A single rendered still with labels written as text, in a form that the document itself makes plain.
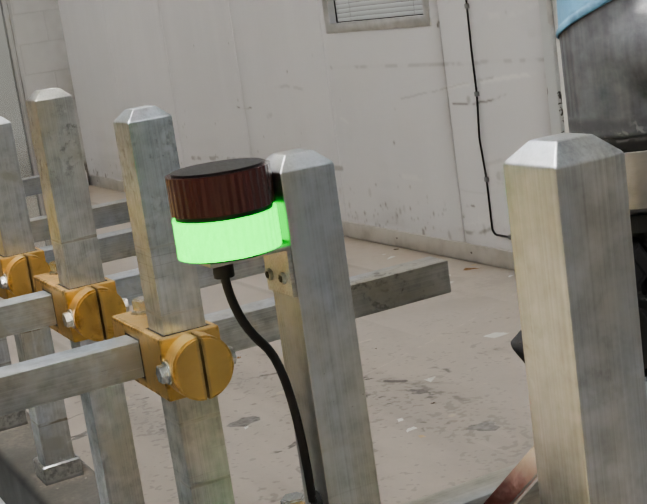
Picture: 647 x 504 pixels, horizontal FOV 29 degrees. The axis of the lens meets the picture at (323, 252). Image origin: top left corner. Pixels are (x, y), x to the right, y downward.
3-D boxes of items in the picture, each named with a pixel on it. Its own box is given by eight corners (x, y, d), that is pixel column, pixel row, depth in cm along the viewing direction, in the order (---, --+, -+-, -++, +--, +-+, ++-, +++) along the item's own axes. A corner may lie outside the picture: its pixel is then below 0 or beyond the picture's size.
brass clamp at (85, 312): (93, 310, 130) (84, 263, 129) (137, 333, 118) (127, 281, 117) (35, 324, 127) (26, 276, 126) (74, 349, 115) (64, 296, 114)
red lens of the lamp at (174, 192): (249, 192, 75) (243, 156, 75) (293, 201, 70) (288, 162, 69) (155, 213, 72) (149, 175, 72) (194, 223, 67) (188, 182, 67)
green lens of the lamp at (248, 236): (255, 233, 76) (249, 197, 75) (300, 244, 70) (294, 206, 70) (162, 255, 73) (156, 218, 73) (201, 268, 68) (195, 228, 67)
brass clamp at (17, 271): (30, 277, 152) (22, 237, 151) (62, 294, 140) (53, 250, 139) (-20, 289, 149) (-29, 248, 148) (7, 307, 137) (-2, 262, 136)
